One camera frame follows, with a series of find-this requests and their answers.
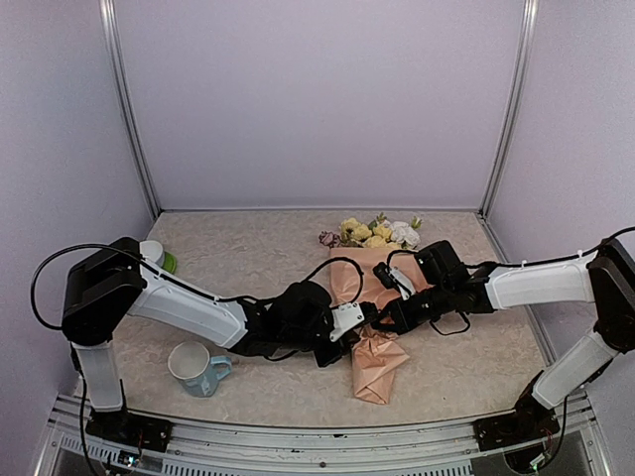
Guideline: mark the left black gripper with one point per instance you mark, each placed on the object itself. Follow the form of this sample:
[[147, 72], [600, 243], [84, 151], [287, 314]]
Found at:
[[326, 358]]

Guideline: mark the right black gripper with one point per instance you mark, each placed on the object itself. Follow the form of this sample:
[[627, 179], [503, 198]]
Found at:
[[403, 319]]

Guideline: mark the pink beige wrapping paper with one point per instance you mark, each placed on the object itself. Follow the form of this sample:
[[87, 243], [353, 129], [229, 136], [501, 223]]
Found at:
[[374, 367]]

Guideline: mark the white fake rose stem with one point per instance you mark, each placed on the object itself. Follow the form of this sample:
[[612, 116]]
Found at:
[[406, 233]]

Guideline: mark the yellow fake flower stem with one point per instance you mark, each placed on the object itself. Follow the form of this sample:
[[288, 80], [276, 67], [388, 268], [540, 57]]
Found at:
[[377, 233]]

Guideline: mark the pink fake rose stem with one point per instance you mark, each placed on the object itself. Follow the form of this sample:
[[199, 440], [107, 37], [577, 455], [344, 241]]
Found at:
[[329, 239]]

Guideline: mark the beige ribbon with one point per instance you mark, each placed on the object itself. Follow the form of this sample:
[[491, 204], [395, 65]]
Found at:
[[376, 336]]

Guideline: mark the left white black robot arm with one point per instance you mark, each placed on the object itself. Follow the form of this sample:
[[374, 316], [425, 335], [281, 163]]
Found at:
[[117, 280]]

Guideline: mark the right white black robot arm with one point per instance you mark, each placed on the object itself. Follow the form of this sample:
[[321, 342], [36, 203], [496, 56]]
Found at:
[[603, 276]]

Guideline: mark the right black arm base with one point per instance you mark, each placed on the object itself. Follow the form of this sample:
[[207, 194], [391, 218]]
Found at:
[[528, 421]]

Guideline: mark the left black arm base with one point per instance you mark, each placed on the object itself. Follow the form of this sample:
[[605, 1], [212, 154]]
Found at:
[[142, 432]]

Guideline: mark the blue white ceramic mug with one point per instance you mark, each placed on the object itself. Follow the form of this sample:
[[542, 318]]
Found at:
[[197, 371]]

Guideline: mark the green plate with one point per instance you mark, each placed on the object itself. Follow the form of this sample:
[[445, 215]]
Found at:
[[169, 263]]

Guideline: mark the white bowl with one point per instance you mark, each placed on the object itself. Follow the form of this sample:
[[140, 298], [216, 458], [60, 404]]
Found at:
[[152, 251]]

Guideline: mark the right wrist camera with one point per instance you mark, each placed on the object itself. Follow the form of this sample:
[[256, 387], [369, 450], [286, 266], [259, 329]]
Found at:
[[393, 278]]

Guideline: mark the front aluminium rail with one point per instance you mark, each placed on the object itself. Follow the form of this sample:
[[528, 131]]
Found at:
[[199, 447]]

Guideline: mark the right aluminium frame post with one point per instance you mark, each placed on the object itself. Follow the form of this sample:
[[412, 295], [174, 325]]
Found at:
[[513, 106]]

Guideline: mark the aluminium frame post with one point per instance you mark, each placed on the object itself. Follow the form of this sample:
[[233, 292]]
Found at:
[[513, 106], [107, 10]]

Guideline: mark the left aluminium frame post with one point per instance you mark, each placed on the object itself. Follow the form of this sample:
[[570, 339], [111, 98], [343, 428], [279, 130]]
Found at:
[[107, 10]]

